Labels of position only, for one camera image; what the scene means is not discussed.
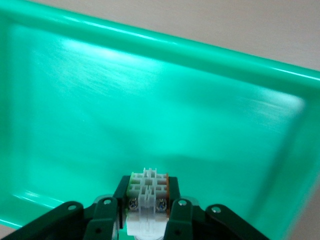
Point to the green plastic tray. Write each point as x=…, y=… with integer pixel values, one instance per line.
x=150, y=112

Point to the brown table cover mat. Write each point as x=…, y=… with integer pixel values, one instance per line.
x=250, y=25

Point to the white button switch orange side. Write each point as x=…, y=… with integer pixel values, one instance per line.
x=147, y=195

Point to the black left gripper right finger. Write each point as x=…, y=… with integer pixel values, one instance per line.
x=181, y=215

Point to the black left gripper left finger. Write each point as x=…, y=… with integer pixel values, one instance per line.
x=105, y=215

